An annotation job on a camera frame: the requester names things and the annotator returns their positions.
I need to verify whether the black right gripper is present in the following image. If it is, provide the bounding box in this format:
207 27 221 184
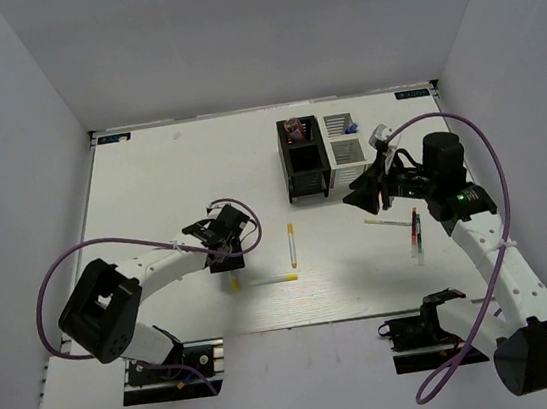
338 143 441 218

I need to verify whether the blue capped spray bottle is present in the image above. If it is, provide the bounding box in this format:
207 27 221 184
344 122 359 135

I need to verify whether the clear tube of markers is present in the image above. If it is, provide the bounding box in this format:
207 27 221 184
282 117 307 144

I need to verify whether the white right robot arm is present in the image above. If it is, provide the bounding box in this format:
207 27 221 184
344 132 547 396

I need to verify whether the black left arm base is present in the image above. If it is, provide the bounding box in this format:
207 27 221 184
123 339 225 407

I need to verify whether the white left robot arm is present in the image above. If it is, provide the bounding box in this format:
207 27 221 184
58 199 262 379

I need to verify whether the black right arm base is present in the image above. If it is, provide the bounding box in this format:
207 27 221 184
377 288 472 375

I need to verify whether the pale yellow capped marker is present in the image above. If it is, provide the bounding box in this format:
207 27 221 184
363 218 411 227

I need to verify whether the white slotted organizer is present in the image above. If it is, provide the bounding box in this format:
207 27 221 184
317 112 373 190

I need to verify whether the green capped marker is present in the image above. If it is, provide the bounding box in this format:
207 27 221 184
415 214 425 266

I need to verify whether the orange tipped marker middle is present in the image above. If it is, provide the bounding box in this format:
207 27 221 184
286 222 298 269

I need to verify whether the black slotted organizer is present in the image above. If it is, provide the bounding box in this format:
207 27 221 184
276 116 332 203

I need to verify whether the yellow capped marker horizontal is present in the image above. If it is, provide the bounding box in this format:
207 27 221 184
249 273 298 287

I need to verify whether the dark logo sticker right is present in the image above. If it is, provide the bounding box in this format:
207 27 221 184
394 89 431 100

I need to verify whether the dark logo sticker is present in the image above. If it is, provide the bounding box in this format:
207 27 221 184
97 132 131 145
394 89 431 100

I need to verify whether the dark logo sticker left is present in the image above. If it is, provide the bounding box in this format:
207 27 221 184
97 132 131 145

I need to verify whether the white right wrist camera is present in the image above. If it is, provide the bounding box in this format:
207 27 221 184
368 124 393 148

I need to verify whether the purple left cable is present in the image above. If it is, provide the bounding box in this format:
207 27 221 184
28 194 275 366

